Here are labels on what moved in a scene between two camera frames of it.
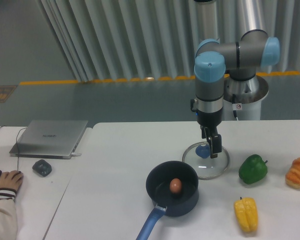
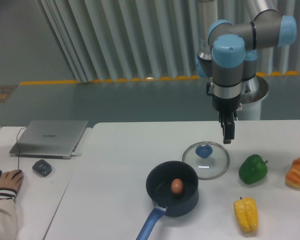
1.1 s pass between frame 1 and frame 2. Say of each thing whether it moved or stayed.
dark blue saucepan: stayed
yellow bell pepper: stayed
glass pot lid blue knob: stayed
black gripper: moved
